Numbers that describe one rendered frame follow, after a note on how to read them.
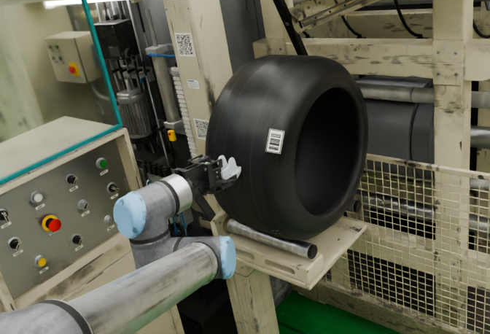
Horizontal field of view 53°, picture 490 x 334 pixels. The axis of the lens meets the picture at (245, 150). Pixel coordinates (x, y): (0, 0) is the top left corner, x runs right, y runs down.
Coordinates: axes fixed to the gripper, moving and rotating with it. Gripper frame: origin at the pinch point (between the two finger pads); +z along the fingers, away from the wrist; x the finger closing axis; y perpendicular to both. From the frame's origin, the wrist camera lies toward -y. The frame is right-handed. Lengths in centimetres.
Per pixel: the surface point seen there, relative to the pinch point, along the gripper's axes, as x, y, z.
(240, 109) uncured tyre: 3.0, 15.0, 6.9
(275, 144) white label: -10.1, 7.6, 4.5
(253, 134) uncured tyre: -3.7, 9.8, 3.7
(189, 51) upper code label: 30.7, 28.7, 16.6
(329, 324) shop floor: 24, -114, 81
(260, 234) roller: 8.0, -29.1, 16.6
